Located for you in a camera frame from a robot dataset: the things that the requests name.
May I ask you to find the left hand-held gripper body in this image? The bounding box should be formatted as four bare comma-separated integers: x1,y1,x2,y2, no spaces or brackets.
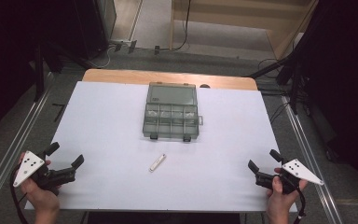
12,150,76,191

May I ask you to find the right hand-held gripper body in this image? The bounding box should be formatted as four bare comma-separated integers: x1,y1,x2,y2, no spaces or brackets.
255,158,325,195

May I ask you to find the person's left hand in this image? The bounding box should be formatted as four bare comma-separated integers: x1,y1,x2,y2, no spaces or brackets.
18,151,62,217

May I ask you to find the person's right hand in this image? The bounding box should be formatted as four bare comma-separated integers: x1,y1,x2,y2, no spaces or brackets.
266,167,310,217

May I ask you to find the white table sheet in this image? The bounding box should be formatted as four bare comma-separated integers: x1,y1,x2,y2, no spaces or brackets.
24,81,298,213

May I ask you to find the black metal stand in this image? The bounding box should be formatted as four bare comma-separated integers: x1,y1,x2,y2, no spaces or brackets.
244,50,310,116
32,41,87,104

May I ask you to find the small white flat stick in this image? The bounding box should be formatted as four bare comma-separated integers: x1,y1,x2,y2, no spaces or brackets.
148,153,168,174

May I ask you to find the wooden table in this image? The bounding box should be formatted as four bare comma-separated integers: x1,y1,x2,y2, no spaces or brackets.
82,68,259,91

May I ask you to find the clear grey compartment box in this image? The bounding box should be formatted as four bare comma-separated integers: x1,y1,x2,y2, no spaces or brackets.
142,81,204,144

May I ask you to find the dark curtain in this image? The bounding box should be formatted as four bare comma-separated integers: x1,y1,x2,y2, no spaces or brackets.
0,0,77,144
301,0,358,202

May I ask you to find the white power strip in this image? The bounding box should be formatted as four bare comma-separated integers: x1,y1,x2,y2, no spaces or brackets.
107,38,138,54

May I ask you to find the dark cabinet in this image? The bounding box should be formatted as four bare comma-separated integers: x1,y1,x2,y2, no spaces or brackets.
73,0,117,61

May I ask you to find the light wooden shelf unit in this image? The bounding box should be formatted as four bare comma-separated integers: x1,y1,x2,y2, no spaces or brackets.
169,0,320,61

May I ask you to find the aluminium floor rail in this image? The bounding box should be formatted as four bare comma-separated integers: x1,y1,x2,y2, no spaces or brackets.
0,73,56,213
281,94,345,224

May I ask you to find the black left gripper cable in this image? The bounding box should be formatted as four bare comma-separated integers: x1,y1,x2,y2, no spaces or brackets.
9,167,30,224

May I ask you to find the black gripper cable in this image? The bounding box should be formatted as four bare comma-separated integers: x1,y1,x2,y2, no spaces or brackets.
293,188,308,224
9,167,30,224

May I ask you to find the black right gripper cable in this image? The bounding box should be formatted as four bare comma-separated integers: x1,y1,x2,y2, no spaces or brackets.
293,188,308,224

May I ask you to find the black floor cable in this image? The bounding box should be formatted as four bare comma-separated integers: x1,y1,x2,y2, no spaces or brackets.
255,57,290,82

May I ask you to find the black hanging cable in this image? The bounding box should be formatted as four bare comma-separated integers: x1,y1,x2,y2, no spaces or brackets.
153,0,193,56

